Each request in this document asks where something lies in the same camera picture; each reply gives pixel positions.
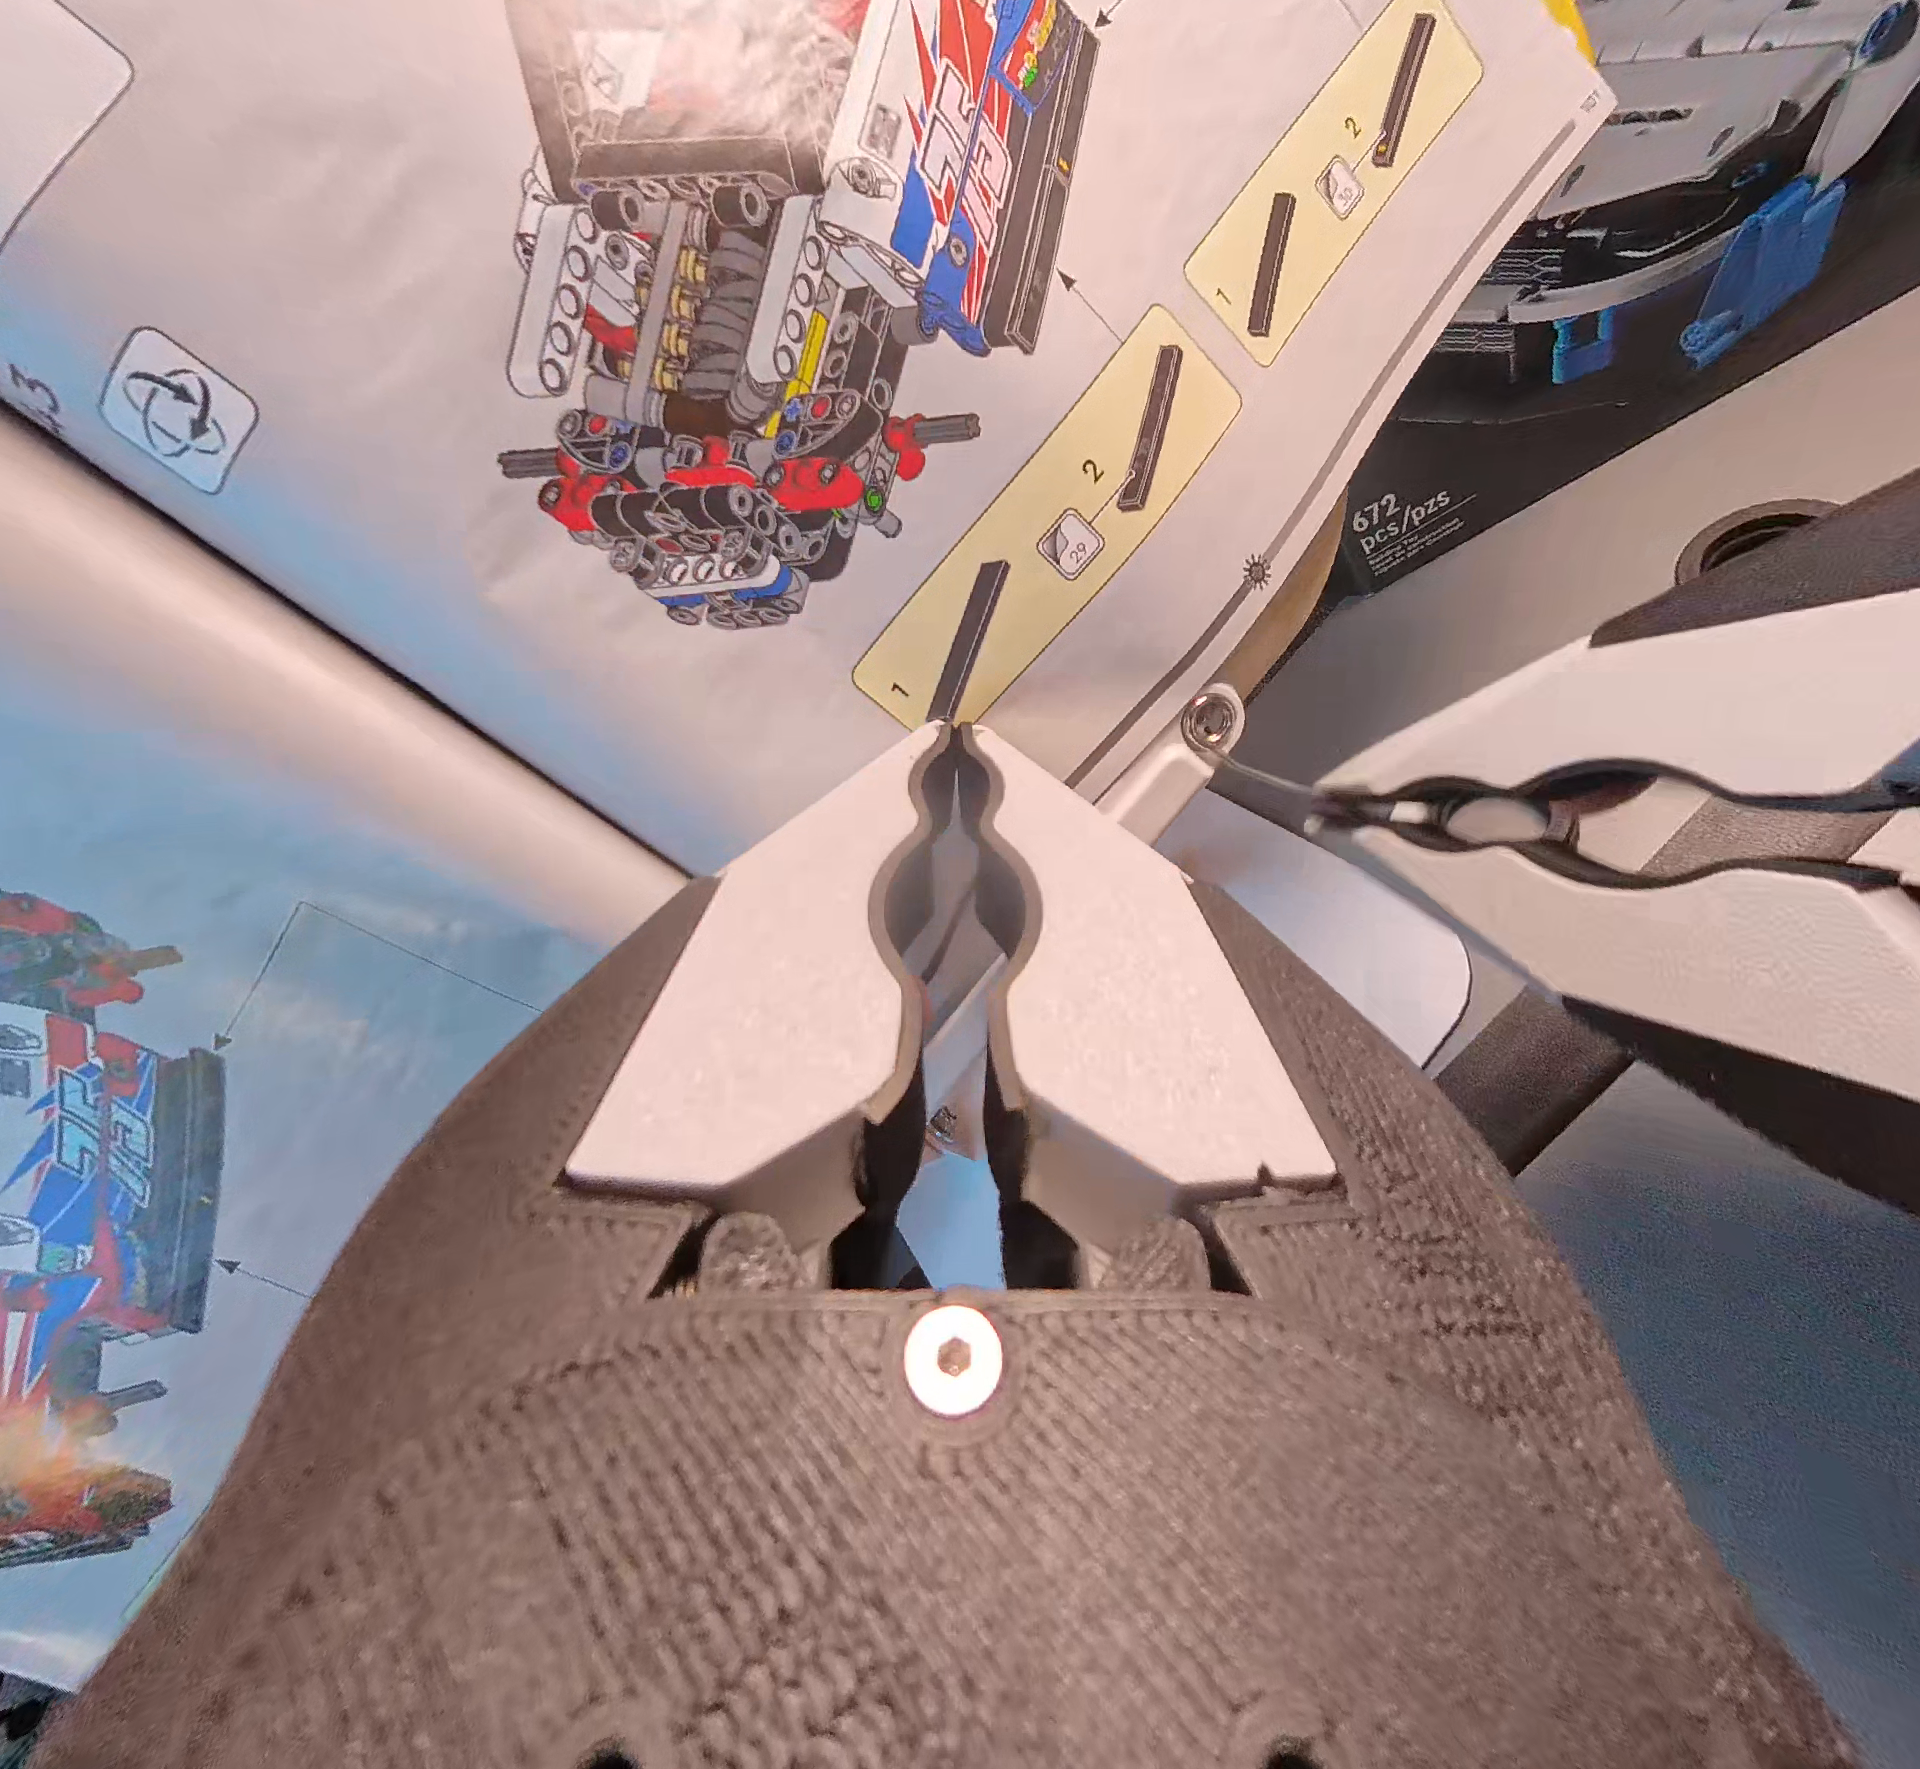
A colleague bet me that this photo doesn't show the white booklet stand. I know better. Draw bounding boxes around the white booklet stand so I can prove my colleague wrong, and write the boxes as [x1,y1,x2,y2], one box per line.
[1096,680,1481,1081]

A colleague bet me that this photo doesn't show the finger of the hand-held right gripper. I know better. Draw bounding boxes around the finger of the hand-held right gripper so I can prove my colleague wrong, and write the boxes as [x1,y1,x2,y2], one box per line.
[1303,588,1920,823]
[1308,823,1920,1129]

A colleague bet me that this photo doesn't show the lego set box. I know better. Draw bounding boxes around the lego set box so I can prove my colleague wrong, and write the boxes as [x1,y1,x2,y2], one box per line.
[1336,0,1920,602]

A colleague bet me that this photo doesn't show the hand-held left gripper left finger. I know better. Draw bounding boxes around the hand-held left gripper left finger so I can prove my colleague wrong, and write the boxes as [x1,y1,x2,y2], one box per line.
[563,723,954,1288]

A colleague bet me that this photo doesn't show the white instruction booklet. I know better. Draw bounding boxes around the white instruction booklet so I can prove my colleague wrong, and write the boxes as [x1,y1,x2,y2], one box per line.
[0,0,1619,1695]

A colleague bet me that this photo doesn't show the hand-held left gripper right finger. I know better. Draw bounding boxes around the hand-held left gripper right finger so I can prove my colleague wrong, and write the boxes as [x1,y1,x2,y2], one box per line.
[960,723,1339,1275]

